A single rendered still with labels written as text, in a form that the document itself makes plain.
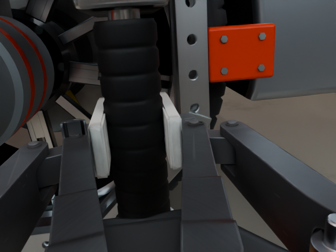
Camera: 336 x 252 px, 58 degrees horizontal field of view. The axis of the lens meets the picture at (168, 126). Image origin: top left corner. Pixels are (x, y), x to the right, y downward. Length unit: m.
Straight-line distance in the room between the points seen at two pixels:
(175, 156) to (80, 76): 0.36
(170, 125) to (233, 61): 0.26
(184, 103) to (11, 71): 0.21
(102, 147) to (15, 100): 0.17
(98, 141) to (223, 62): 0.27
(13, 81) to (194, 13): 0.22
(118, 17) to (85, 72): 0.33
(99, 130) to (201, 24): 0.27
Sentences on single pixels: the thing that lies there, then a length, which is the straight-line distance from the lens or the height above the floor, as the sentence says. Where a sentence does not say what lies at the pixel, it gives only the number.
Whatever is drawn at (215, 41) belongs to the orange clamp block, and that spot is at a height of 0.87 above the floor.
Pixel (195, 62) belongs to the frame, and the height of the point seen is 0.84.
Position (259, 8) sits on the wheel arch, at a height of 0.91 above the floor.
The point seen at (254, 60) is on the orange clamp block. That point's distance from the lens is 0.42.
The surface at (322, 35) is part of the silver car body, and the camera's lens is 0.64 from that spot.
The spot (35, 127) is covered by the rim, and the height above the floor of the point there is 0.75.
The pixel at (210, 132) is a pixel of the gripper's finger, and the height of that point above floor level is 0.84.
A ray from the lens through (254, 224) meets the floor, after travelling 1.52.
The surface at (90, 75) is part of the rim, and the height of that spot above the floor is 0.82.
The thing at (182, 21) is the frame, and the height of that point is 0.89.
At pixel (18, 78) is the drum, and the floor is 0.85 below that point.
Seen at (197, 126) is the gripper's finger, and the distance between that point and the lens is 0.15.
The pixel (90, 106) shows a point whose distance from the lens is 0.67.
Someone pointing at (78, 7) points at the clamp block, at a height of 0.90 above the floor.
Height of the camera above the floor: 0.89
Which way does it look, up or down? 18 degrees down
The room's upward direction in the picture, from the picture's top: 4 degrees counter-clockwise
